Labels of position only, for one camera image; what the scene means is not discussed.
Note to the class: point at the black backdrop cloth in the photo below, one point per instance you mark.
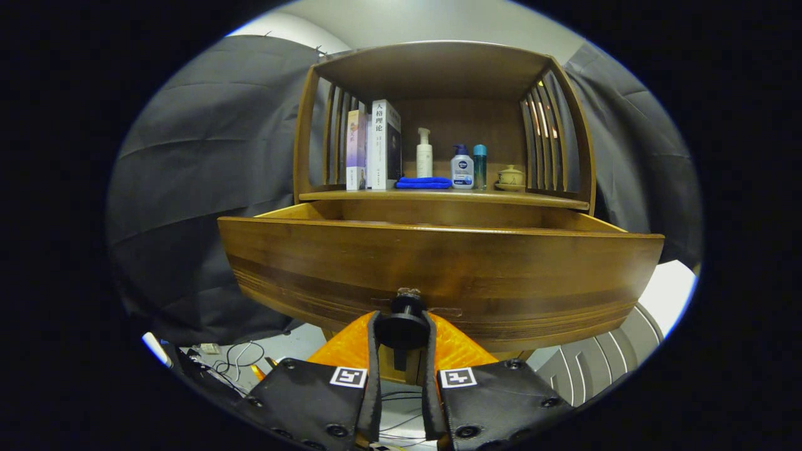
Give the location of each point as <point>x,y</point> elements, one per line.
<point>207,188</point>

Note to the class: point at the blue folded cloth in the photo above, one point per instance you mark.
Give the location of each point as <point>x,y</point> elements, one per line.
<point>423,183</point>

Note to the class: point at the brown wooden cabinet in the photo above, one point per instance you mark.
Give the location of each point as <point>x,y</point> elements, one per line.
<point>438,69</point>

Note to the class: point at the thick white book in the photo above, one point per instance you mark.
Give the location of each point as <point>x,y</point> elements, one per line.
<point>379,150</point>

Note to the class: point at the wooden countertop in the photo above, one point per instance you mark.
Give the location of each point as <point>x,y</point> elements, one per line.
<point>451,196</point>

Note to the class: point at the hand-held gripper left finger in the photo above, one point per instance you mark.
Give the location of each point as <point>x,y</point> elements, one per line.
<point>374,388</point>

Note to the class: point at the beige ceramic teacup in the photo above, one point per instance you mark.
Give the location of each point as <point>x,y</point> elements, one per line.
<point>510,177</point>

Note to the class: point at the small white power adapter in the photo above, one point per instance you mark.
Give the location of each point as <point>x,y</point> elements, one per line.
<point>210,348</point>

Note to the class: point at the white bottle with blue cap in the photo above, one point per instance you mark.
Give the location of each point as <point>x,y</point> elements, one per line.
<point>462,169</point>

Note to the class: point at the white pump bottle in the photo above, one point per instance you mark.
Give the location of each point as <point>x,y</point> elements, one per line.
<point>424,163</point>

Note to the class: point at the teal bottle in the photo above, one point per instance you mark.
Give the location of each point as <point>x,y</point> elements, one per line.
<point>480,166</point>

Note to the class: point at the purple book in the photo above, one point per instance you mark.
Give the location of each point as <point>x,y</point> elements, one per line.
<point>356,150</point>

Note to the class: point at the wooden drawer with black knob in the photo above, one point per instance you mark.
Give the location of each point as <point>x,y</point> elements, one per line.
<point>438,263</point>

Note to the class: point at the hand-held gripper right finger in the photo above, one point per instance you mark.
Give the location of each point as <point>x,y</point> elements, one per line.
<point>430,401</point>

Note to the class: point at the white board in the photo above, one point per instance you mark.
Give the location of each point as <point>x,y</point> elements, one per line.
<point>670,294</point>

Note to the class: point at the grey ribbed panel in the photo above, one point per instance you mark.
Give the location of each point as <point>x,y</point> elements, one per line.
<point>595,369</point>

